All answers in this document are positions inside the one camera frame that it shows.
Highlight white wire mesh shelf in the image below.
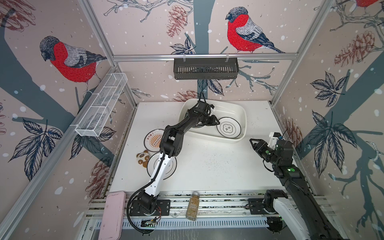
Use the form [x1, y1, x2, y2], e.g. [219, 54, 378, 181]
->
[75, 73, 128, 137]

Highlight white plastic bin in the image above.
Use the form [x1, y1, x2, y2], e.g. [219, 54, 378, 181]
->
[185, 100, 247, 144]

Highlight white flower plate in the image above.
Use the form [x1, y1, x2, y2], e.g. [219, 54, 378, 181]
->
[147, 152, 177, 180]
[217, 117, 242, 139]

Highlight black wall basket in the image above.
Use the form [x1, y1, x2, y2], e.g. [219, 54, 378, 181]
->
[174, 58, 239, 80]

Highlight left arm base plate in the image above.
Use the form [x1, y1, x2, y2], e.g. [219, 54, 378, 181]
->
[129, 200, 171, 217]

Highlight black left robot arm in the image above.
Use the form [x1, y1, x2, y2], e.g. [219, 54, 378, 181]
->
[127, 100, 220, 216]

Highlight sunburst plate left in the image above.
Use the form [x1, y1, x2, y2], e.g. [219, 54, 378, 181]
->
[144, 129, 164, 152]

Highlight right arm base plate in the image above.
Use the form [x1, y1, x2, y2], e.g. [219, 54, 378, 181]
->
[247, 198, 270, 215]

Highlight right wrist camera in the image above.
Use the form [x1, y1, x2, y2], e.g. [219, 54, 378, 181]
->
[268, 132, 282, 149]

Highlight spice jar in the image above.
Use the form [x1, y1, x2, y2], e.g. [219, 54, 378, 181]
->
[186, 192, 200, 221]

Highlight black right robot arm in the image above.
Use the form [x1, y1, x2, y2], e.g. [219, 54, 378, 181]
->
[250, 137, 343, 240]

